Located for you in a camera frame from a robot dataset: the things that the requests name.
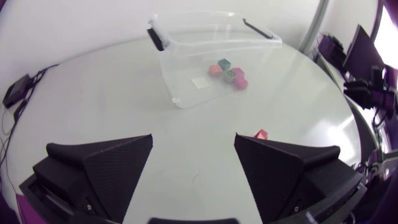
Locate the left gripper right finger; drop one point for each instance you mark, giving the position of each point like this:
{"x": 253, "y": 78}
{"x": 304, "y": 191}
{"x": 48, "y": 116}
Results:
{"x": 280, "y": 174}

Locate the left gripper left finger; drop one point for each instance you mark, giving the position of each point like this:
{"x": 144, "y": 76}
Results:
{"x": 109, "y": 168}

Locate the clear plastic container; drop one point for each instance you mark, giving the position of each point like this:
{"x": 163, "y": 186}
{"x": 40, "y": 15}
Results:
{"x": 186, "y": 62}

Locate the red toy brick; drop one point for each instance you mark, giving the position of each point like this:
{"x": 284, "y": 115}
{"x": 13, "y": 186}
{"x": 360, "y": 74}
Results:
{"x": 261, "y": 134}

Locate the magenta toy brick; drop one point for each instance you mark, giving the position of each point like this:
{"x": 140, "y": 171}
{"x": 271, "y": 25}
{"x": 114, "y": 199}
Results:
{"x": 241, "y": 83}
{"x": 239, "y": 71}

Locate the light green toy brick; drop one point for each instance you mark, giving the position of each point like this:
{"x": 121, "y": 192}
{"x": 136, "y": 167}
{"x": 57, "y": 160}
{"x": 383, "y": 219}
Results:
{"x": 229, "y": 75}

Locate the black power brick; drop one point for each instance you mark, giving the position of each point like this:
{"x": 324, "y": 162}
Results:
{"x": 16, "y": 91}

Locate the orange toy brick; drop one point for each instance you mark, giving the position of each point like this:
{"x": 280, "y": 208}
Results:
{"x": 214, "y": 71}

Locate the dark green toy brick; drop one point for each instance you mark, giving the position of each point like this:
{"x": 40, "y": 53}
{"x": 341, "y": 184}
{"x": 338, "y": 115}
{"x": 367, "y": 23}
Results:
{"x": 224, "y": 63}

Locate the dark screen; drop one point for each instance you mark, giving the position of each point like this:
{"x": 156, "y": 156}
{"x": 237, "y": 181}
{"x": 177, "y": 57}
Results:
{"x": 362, "y": 51}

